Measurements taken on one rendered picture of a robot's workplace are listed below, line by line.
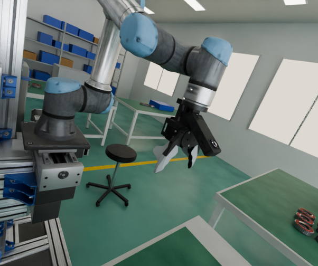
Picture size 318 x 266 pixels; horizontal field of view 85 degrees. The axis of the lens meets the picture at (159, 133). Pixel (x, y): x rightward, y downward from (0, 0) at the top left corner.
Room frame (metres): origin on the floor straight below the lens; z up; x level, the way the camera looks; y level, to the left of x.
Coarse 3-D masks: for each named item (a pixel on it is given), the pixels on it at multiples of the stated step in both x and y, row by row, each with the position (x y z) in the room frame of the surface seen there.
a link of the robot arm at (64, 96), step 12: (48, 84) 0.62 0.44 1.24; (60, 84) 0.61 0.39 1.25; (72, 84) 0.64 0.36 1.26; (48, 96) 0.61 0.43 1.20; (60, 96) 0.62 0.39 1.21; (72, 96) 0.64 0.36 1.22; (84, 96) 0.68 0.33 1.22; (48, 108) 0.61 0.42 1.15; (60, 108) 0.62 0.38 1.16; (72, 108) 0.65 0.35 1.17; (84, 108) 0.69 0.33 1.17
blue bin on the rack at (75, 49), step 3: (69, 45) 5.65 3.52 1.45; (72, 45) 5.42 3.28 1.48; (75, 45) 5.47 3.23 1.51; (69, 48) 5.61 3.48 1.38; (72, 48) 5.42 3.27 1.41; (75, 48) 5.48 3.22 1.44; (78, 48) 5.54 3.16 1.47; (81, 48) 5.60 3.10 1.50; (69, 51) 5.58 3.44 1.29; (72, 51) 5.44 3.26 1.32; (75, 51) 5.49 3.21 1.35; (78, 51) 5.55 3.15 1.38; (81, 51) 5.61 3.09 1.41; (84, 51) 5.67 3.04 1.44; (78, 54) 5.56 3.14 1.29; (81, 54) 5.63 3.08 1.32; (84, 54) 5.68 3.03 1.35
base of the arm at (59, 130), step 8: (40, 120) 0.61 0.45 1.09; (48, 120) 0.61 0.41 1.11; (56, 120) 0.61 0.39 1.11; (64, 120) 0.63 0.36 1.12; (72, 120) 0.67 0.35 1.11; (40, 128) 0.60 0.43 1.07; (48, 128) 0.61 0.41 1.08; (56, 128) 0.61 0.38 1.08; (64, 128) 0.63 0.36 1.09; (72, 128) 0.67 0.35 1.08; (40, 136) 0.59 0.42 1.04; (48, 136) 0.59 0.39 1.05; (56, 136) 0.60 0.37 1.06; (64, 136) 0.63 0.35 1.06; (72, 136) 0.66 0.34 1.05
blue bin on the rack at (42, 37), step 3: (39, 33) 4.96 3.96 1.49; (42, 33) 4.87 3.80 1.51; (39, 36) 4.92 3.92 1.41; (42, 36) 4.87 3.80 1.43; (45, 36) 4.92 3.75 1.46; (48, 36) 4.97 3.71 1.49; (51, 36) 5.02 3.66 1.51; (39, 39) 4.90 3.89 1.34; (42, 39) 4.88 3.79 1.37; (45, 39) 4.93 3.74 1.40; (48, 39) 4.97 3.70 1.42; (51, 39) 5.03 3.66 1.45; (42, 42) 4.88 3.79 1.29; (45, 42) 4.94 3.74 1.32; (48, 42) 4.98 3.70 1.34; (51, 42) 5.03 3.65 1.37; (51, 45) 5.04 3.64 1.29
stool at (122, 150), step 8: (112, 144) 1.78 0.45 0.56; (120, 144) 1.86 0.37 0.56; (112, 152) 1.60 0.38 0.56; (120, 152) 1.66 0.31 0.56; (128, 152) 1.73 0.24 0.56; (120, 160) 1.55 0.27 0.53; (128, 160) 1.59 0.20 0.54; (88, 184) 1.66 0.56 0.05; (96, 184) 1.69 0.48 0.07; (112, 184) 1.70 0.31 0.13; (128, 184) 1.89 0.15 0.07
